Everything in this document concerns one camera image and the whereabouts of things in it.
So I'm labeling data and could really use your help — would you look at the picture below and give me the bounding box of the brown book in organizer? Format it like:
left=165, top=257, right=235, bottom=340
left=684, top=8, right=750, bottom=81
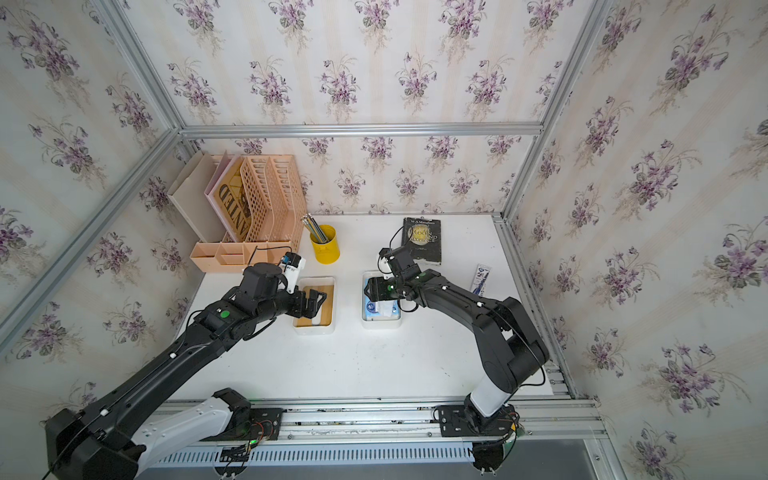
left=212, top=156, right=252, bottom=242

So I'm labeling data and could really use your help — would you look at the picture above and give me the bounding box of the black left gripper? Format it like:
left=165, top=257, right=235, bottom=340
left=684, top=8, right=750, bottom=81
left=253, top=283, right=329, bottom=325

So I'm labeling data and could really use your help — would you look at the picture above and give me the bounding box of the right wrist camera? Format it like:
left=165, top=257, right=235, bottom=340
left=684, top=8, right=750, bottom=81
left=377, top=247, right=392, bottom=276

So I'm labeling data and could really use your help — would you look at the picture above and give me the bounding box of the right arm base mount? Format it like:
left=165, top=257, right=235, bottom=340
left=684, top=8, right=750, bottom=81
left=432, top=403, right=520, bottom=438

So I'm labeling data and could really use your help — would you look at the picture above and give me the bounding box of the blue tissue paper pack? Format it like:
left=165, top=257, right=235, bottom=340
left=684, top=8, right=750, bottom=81
left=362, top=287, right=401, bottom=322

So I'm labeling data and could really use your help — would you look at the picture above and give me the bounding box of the white tissue box base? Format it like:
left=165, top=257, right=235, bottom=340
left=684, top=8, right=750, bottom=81
left=360, top=271, right=403, bottom=330

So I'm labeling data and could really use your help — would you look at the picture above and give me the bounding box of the beige folder in organizer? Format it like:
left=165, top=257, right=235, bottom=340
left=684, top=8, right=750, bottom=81
left=168, top=151, right=225, bottom=243

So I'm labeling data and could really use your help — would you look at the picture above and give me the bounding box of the toothpaste tube box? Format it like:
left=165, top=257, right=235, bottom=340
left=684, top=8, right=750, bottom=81
left=470, top=264, right=491, bottom=296

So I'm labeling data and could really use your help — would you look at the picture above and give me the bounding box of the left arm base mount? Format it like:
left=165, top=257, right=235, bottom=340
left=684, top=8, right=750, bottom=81
left=203, top=408, right=284, bottom=442

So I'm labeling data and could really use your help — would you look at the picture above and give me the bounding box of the pink desk file organizer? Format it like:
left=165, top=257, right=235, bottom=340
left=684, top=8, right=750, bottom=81
left=190, top=155, right=307, bottom=273

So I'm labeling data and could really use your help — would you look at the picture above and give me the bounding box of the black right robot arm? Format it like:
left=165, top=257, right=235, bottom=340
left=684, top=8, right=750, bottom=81
left=364, top=247, right=551, bottom=420

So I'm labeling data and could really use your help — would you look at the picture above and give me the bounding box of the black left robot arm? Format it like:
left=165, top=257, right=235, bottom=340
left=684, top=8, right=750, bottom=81
left=45, top=263, right=328, bottom=479

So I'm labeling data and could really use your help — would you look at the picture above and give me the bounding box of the yellow pen cup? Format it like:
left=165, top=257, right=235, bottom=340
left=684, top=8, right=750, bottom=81
left=310, top=225, right=340, bottom=265

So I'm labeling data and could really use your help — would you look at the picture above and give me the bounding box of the white bamboo tissue box lid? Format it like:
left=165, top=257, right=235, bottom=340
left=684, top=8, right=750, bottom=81
left=293, top=276, right=336, bottom=335

